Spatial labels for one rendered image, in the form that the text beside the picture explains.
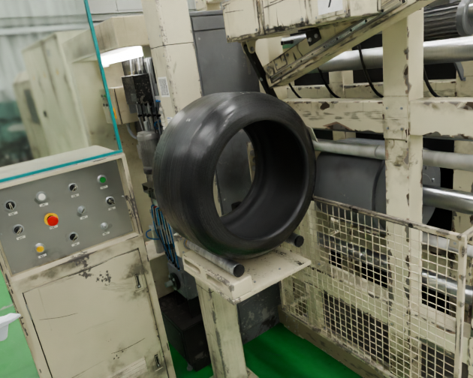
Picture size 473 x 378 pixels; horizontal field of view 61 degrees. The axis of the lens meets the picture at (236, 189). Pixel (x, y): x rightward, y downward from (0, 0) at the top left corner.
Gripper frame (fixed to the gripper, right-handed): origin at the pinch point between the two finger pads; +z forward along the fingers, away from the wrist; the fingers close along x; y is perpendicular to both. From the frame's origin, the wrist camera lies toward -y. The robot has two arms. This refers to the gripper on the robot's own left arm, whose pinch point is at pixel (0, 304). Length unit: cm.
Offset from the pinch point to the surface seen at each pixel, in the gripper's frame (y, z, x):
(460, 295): 11, 69, 110
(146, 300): 50, 69, -12
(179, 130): -36, 54, 22
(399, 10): -69, 77, 82
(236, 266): 9, 53, 42
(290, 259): 19, 81, 53
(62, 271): 24, 44, -30
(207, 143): -34, 49, 35
